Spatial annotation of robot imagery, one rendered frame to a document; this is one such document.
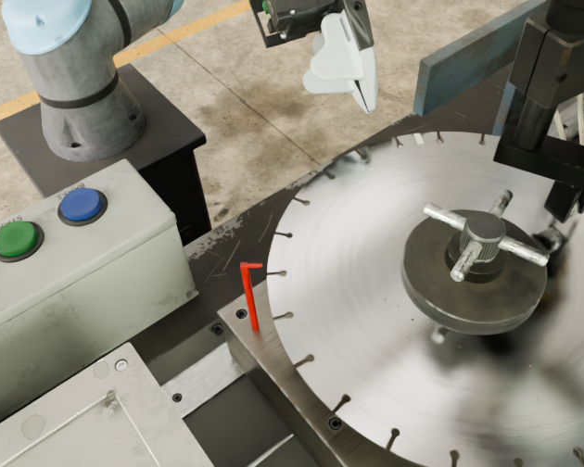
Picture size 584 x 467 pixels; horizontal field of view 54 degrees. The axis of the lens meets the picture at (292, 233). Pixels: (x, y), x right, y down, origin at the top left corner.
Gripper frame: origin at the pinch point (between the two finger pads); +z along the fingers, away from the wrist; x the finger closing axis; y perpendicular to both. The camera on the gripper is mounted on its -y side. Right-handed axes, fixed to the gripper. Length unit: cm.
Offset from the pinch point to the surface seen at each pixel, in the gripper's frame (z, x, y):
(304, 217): 8.7, 1.0, 10.6
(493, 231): 15.1, 11.7, 0.3
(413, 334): 20.3, 8.7, 7.8
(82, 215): 0.2, -9.7, 29.3
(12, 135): -22, -44, 39
